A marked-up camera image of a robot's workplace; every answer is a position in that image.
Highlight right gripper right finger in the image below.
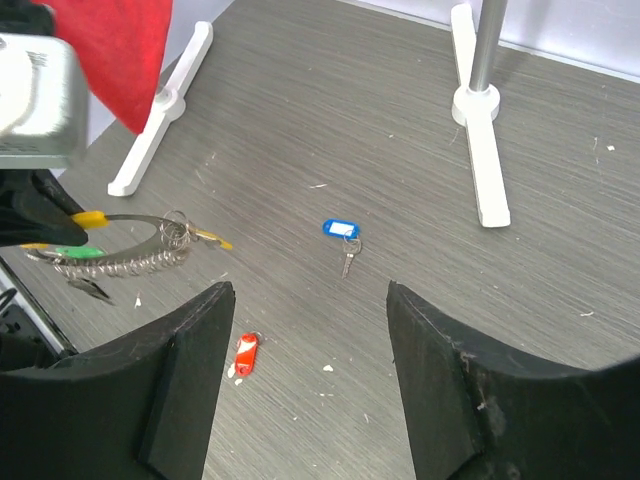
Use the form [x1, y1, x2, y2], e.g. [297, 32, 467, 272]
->
[386, 282, 639, 479]

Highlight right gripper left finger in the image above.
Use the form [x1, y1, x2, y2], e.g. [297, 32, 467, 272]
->
[1, 281, 235, 479]

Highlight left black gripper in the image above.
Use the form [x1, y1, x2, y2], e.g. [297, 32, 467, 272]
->
[1, 169, 88, 247]

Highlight large keyring with yellow handle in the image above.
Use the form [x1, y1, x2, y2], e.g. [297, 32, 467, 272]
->
[21, 210, 233, 304]

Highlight red key tag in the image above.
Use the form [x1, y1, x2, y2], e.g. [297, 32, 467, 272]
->
[234, 331, 262, 377]

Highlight red shirt on hanger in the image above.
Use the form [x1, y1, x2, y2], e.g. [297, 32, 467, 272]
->
[45, 0, 173, 134]

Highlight blue tag key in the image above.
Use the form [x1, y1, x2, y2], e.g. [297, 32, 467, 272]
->
[322, 219, 362, 279]

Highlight metal clothes rack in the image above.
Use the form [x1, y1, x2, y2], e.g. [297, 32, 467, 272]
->
[107, 0, 511, 228]

